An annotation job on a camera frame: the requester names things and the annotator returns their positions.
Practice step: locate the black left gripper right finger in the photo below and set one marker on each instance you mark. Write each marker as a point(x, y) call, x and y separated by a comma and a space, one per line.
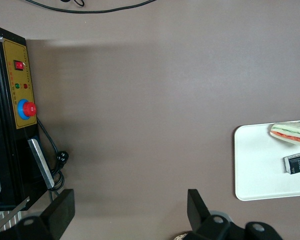
point(200, 220)

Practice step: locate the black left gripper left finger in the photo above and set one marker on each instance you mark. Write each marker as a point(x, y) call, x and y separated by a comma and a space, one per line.
point(61, 212)

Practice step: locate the cream plastic tray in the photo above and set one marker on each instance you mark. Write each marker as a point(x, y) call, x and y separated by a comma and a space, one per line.
point(260, 170)

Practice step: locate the black gum box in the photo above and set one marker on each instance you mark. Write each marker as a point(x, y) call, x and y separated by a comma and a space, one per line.
point(298, 163)

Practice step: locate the wicker basket with foil containers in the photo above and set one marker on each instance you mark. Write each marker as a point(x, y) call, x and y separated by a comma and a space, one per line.
point(182, 236)

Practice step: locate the black sealing machine yellow panel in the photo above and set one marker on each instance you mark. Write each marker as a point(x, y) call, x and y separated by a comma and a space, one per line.
point(15, 162)

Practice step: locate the red emergency stop button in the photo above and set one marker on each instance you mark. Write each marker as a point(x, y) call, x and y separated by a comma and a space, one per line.
point(28, 109)

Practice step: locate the wrapped triangle sandwich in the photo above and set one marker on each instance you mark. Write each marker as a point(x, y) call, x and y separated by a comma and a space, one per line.
point(292, 133)

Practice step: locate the red rocker switch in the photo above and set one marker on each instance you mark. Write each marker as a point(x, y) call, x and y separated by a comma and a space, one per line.
point(19, 65)

